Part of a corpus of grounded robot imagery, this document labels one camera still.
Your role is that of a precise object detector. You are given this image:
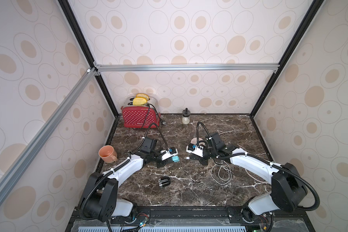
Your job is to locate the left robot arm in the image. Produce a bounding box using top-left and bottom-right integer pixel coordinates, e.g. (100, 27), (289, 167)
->
(78, 123), (179, 222)

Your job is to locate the diagonal aluminium frame bar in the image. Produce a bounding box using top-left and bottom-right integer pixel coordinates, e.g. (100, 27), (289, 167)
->
(0, 67), (97, 219)

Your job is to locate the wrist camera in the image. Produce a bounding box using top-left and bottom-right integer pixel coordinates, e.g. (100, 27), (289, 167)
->
(186, 144), (204, 158)
(160, 147), (178, 160)

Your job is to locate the yellow toast slice front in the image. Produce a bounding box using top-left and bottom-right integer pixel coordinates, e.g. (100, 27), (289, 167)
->
(132, 97), (148, 106)

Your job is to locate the orange ceramic mug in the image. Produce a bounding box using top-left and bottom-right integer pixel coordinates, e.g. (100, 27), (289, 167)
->
(98, 145), (118, 163)

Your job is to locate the yellow toast slice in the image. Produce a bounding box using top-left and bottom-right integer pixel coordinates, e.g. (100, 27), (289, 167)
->
(136, 93), (150, 101)
(132, 97), (148, 106)

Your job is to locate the horizontal aluminium frame bar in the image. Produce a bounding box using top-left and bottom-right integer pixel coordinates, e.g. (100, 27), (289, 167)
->
(96, 63), (280, 72)

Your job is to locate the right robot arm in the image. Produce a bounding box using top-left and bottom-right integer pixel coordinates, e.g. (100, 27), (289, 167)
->
(186, 130), (321, 223)

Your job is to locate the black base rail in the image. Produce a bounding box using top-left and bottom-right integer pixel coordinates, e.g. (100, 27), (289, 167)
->
(66, 206), (315, 232)

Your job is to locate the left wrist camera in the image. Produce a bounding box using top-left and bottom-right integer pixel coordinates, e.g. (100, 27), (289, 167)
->
(160, 147), (178, 160)

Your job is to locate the black toaster power cord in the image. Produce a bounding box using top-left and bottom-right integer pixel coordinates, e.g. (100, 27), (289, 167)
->
(141, 102), (167, 129)

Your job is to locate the white USB charging cable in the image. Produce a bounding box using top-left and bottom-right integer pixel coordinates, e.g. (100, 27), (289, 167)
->
(184, 156), (234, 186)

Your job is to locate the glass bottle black pump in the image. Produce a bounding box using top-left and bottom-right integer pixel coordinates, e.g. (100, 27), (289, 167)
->
(182, 108), (190, 125)

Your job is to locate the yellow toast slice rear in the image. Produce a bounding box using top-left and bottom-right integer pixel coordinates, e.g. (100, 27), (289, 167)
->
(136, 93), (150, 101)

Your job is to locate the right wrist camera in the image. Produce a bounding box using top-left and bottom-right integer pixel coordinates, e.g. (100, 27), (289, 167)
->
(186, 144), (204, 158)

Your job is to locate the white slotted cable duct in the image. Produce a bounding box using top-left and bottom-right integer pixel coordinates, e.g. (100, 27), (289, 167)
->
(78, 226), (247, 232)

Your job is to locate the red toaster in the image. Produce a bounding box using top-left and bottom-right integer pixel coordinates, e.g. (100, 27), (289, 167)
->
(121, 96), (162, 129)

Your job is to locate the teal USB wall charger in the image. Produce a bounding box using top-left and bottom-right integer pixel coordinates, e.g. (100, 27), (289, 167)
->
(172, 156), (180, 163)

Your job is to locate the pink round power strip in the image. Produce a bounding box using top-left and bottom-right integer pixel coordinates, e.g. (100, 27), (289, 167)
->
(190, 138), (206, 146)

